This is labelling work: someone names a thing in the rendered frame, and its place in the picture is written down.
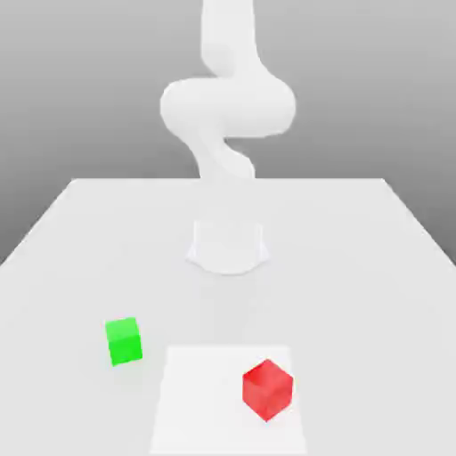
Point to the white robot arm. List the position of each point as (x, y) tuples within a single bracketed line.
[(228, 107)]

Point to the small green cube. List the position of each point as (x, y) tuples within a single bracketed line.
[(123, 342)]

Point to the small red cube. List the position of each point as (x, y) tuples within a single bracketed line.
[(267, 390)]

